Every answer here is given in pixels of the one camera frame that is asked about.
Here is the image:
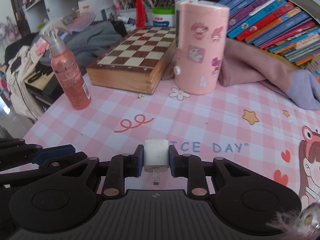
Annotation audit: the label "white charger plug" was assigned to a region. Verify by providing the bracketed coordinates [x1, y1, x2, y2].
[143, 139, 169, 185]

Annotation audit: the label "black keyboard piano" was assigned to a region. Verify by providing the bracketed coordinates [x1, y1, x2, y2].
[24, 63, 63, 105]

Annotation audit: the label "pink checked tablecloth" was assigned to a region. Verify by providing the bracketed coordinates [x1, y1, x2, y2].
[25, 80, 319, 203]

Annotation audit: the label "white tote bag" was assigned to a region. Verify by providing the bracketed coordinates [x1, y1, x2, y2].
[6, 45, 44, 121]

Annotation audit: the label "wooden chess box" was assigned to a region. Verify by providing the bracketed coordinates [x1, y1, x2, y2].
[86, 27, 176, 94]

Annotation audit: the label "pink spray bottle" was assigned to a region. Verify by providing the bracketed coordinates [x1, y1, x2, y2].
[40, 18, 91, 110]

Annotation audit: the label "pink glove on clothes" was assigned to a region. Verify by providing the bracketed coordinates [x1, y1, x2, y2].
[36, 39, 49, 56]

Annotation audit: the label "pink purple sweater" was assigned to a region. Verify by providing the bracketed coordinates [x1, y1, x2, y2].
[164, 38, 319, 110]

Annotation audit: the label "grey folded clothes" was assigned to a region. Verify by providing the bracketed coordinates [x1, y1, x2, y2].
[37, 21, 123, 68]

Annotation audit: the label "pink sticker canister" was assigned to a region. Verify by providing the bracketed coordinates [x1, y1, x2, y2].
[174, 1, 229, 95]

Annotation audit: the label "purple hairbrush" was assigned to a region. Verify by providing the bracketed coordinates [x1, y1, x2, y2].
[66, 12, 96, 33]

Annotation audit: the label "red tassel ornament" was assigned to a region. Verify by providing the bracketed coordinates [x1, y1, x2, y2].
[136, 0, 146, 29]

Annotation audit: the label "white green jar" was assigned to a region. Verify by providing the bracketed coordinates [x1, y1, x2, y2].
[152, 7, 176, 27]

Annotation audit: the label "pen holder with pens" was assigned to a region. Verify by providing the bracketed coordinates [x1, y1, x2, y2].
[111, 0, 177, 27]

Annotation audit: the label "row of leaning books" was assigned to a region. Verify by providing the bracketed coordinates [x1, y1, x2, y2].
[219, 0, 319, 68]

